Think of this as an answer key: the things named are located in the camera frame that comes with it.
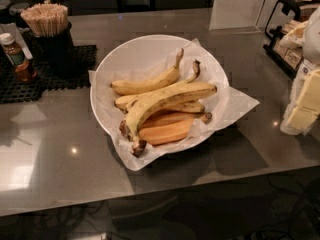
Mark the clear acrylic sign holder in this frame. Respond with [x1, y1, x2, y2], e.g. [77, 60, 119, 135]
[209, 0, 278, 30]

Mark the white bowl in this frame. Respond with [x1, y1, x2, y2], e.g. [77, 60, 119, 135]
[90, 35, 229, 152]

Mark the black cup holder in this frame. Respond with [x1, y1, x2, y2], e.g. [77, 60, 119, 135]
[33, 23, 76, 79]

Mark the brown sauce bottle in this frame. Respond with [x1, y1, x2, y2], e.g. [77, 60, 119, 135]
[0, 33, 37, 83]

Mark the middle yellow banana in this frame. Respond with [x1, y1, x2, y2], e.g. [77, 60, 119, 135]
[114, 60, 204, 113]

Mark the black rubber mat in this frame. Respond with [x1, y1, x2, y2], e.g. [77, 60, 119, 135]
[0, 32, 97, 104]

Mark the black wire condiment rack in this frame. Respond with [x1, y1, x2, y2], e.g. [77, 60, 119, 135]
[263, 0, 320, 79]

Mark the upper yellow banana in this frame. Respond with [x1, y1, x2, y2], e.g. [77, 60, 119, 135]
[110, 48, 184, 95]

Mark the white paper liner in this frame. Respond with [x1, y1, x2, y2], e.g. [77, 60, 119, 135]
[88, 38, 261, 172]

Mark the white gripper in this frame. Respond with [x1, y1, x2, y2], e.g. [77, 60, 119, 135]
[280, 7, 320, 131]

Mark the brown-tipped lower banana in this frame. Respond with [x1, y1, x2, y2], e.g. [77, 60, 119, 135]
[142, 112, 212, 128]

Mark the large yellow banana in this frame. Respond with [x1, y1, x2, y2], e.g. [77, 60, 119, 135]
[119, 82, 217, 157]

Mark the dark lidded jar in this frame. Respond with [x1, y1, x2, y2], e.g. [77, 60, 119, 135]
[0, 0, 30, 29]

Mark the wooden stir sticks bundle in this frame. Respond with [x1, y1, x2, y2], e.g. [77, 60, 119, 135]
[21, 0, 68, 37]

